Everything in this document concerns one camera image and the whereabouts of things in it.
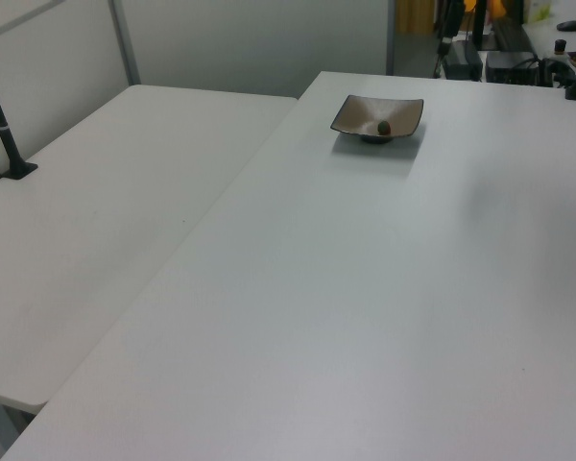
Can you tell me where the square brown ceramic plate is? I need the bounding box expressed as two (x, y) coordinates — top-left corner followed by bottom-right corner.
(329, 93), (425, 147)

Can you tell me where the yellow wooden cabinet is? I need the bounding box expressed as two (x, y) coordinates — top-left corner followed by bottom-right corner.
(395, 0), (436, 36)

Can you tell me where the aluminium partition end post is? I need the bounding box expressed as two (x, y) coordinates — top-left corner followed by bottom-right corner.
(385, 0), (398, 76)

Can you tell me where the black pole with square base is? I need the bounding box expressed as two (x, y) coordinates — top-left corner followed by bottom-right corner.
(0, 46), (39, 182)

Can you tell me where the green and white box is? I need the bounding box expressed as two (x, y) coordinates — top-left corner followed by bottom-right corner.
(523, 0), (555, 24)

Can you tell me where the black pole with cable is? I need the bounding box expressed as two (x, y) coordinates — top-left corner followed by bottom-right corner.
(432, 0), (466, 79)

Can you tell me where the black electronics box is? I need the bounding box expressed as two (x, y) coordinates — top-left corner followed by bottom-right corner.
(484, 49), (542, 86)
(442, 39), (485, 82)

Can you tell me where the aluminium partition frame post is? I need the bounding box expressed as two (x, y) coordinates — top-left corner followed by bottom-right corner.
(108, 0), (142, 88)

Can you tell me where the black monitor stand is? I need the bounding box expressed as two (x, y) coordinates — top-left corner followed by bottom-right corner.
(471, 0), (490, 51)

